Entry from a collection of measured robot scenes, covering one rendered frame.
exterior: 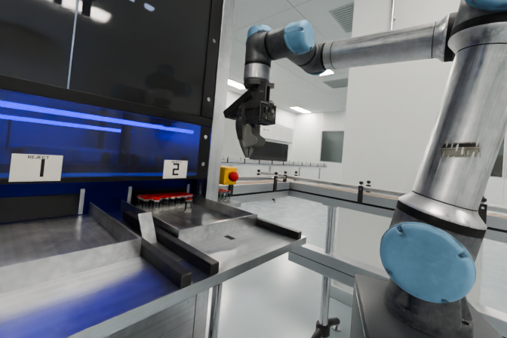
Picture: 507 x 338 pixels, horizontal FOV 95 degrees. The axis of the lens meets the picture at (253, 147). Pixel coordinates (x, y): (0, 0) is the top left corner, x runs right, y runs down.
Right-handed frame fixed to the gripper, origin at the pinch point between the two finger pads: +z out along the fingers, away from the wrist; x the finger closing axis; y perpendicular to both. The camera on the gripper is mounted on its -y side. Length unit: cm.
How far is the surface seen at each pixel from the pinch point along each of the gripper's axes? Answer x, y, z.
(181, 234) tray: -19.8, 1.2, 18.7
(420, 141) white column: 143, 27, -17
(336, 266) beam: 84, -3, 59
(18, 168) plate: -44, -25, 7
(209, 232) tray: -12.1, 1.2, 19.9
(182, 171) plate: -4.4, -24.4, 7.7
